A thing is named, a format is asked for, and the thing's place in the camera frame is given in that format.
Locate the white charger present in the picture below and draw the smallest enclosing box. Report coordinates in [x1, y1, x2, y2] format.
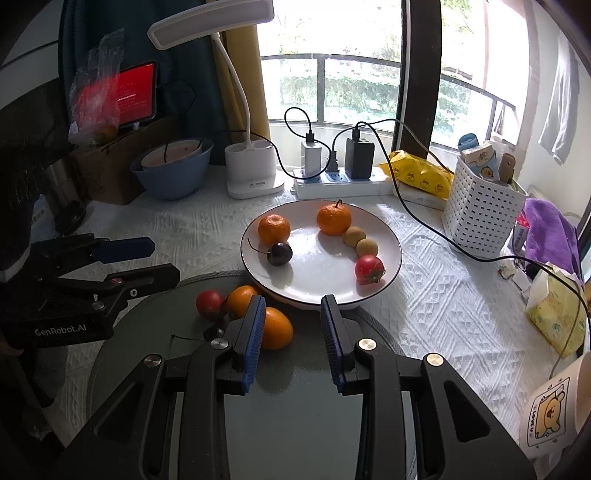
[301, 140, 322, 178]

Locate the printed tissue pack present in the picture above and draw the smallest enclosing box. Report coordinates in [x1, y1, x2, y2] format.
[462, 143, 497, 181]

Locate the black charger cable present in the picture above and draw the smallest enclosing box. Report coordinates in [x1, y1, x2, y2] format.
[284, 107, 317, 144]
[353, 117, 458, 181]

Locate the black balcony railing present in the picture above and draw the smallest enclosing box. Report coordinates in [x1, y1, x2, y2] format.
[261, 54, 515, 139]

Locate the purple cloth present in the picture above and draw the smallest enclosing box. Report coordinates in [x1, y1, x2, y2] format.
[522, 198, 583, 282]

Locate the black charger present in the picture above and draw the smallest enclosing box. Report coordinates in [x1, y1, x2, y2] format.
[345, 137, 375, 180]

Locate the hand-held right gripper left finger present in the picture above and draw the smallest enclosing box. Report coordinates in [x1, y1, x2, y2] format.
[60, 294, 267, 480]

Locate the dark cherry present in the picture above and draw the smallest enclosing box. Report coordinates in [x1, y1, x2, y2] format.
[171, 318, 232, 344]
[247, 237, 294, 267]

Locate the yellow snack packet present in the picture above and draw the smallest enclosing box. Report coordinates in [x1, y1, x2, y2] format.
[379, 150, 455, 199]

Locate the dark teal curtain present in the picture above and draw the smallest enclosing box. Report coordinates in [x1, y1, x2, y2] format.
[60, 0, 232, 153]

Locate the white desk lamp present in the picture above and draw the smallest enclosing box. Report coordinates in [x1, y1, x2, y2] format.
[148, 0, 286, 200]

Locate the round grey placemat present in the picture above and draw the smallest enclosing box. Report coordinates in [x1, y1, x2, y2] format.
[85, 272, 411, 480]

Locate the clear plastic bag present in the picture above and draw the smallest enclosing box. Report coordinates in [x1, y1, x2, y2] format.
[67, 28, 125, 144]

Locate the yellow tissue pack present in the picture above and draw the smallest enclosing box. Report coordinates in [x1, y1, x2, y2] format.
[526, 272, 589, 358]

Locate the black window frame post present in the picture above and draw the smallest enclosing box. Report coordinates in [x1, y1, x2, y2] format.
[397, 0, 441, 148]

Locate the yellow curtain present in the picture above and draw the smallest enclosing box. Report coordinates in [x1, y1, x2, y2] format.
[217, 28, 271, 139]

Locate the white plate with dark rim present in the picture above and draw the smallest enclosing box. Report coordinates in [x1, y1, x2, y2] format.
[240, 199, 402, 310]

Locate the pale pink bowl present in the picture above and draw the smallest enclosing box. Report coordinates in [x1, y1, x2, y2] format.
[141, 141, 203, 168]

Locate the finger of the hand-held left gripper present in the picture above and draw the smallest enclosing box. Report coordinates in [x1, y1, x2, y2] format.
[51, 262, 181, 320]
[34, 233, 156, 278]

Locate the white perforated basket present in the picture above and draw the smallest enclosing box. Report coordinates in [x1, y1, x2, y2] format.
[442, 154, 528, 258]

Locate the white power strip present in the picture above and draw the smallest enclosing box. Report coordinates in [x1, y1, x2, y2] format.
[292, 166, 393, 200]

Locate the blue bowl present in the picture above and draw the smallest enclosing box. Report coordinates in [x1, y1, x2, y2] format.
[130, 137, 214, 200]

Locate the white cartoon mug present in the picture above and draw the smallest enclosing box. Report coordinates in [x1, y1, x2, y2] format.
[519, 351, 591, 460]

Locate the red cherry tomato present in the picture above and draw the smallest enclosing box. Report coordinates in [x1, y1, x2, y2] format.
[355, 255, 385, 285]
[196, 290, 226, 319]

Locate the blue and white box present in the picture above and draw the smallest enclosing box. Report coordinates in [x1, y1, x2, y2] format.
[32, 194, 61, 236]

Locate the long black cable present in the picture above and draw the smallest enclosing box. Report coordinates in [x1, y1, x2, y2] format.
[369, 129, 591, 388]

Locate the small pink bottle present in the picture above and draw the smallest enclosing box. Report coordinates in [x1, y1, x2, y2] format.
[512, 216, 530, 253]

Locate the tablet with red screen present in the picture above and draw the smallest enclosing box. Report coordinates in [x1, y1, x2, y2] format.
[111, 61, 158, 130]

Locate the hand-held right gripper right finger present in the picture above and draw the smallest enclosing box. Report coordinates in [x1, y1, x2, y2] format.
[320, 294, 536, 480]

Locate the grey hanging garment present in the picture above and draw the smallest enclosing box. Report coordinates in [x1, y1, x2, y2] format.
[538, 34, 580, 164]

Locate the brown cardboard box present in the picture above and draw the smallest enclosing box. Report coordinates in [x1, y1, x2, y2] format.
[69, 115, 185, 206]

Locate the mandarin with stem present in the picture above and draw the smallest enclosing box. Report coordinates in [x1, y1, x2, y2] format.
[317, 199, 352, 236]

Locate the small smooth orange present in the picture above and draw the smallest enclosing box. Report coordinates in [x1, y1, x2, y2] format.
[225, 285, 262, 319]
[262, 306, 294, 350]

